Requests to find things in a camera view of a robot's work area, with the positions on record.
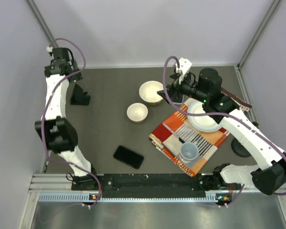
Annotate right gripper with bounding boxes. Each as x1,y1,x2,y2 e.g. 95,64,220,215
157,71,208,105

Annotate phone with lilac case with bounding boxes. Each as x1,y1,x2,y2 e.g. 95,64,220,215
172,95,184,105

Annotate black wedge phone stand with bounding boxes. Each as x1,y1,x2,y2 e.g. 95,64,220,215
70,84,91,106

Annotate black round-base phone holder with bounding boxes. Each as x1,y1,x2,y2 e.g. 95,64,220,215
231,138,251,157

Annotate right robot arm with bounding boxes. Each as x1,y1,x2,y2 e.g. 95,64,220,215
159,68,286,195

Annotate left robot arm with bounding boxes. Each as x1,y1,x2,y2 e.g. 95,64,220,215
34,47,99,189

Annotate large green bowl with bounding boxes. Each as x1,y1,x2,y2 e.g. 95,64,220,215
139,81,163,105

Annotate small cream bowl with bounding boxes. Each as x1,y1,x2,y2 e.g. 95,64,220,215
126,103,148,123

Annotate orange patterned cloth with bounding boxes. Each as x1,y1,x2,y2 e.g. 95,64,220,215
149,87,252,177

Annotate white plate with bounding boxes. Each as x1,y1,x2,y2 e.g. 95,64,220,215
187,100,222,133

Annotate grey cup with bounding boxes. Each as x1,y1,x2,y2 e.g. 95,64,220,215
180,142,199,163

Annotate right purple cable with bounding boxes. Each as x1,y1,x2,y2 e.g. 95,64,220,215
162,56,286,197

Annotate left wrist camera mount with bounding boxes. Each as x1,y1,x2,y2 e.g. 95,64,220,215
46,46,53,53

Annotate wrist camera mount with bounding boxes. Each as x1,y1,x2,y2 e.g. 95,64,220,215
174,57,192,84
46,46,53,53

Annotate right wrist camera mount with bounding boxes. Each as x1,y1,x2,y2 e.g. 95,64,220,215
174,57,192,84

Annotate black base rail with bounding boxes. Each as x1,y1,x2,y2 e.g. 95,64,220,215
71,173,220,198

